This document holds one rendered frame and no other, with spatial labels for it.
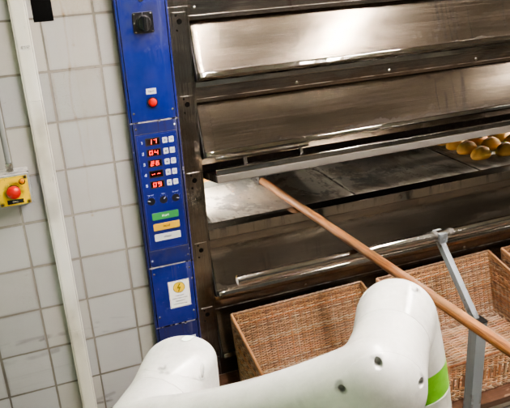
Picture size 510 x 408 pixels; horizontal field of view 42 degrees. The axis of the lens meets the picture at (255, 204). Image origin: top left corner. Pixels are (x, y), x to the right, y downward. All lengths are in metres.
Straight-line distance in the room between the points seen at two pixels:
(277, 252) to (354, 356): 1.61
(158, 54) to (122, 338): 1.00
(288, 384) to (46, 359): 1.59
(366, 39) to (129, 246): 1.08
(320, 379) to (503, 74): 2.05
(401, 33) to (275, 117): 0.54
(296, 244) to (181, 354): 1.37
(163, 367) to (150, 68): 1.16
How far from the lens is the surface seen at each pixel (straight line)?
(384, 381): 0.84
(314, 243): 2.50
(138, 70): 2.07
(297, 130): 2.30
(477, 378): 2.33
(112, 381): 2.50
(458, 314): 1.76
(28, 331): 2.35
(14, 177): 2.06
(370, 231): 2.60
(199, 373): 1.14
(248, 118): 2.24
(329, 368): 0.87
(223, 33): 2.18
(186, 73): 2.14
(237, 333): 2.40
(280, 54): 2.22
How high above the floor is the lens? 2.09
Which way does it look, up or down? 21 degrees down
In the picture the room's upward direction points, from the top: 4 degrees counter-clockwise
